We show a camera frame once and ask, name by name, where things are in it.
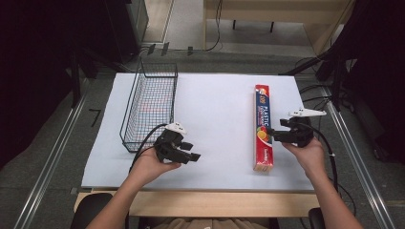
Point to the red and blue plastic wrap box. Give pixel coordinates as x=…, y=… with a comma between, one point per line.
x=263, y=127

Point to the metal floor rail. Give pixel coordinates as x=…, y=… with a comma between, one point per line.
x=47, y=178
x=359, y=168

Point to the light wooden desk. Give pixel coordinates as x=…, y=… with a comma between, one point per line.
x=273, y=11

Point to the black cabinet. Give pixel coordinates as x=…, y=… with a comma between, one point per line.
x=127, y=28

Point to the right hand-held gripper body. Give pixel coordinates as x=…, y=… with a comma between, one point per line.
x=301, y=132

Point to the black chair armrest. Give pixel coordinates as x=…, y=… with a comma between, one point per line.
x=90, y=210
x=316, y=219

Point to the person's right hand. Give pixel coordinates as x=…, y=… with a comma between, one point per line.
x=310, y=157

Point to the white table cover sheet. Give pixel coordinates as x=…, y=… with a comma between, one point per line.
x=216, y=120

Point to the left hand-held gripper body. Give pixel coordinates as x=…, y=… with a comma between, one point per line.
x=167, y=143

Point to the person's left hand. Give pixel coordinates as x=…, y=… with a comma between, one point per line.
x=148, y=168

